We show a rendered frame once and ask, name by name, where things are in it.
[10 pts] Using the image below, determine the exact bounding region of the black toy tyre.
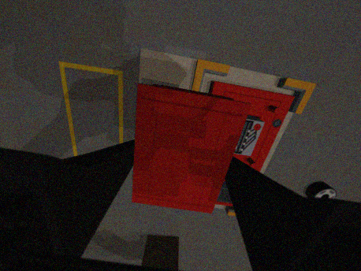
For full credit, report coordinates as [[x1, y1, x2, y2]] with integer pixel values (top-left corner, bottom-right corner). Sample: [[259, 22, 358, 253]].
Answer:
[[306, 181, 337, 199]]

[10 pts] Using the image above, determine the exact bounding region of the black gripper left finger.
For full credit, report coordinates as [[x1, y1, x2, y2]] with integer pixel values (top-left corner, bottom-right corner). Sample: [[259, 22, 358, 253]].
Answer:
[[0, 139, 135, 258]]

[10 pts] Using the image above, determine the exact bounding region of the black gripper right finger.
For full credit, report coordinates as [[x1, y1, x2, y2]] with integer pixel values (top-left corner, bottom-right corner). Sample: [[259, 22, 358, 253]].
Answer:
[[225, 157, 361, 271]]

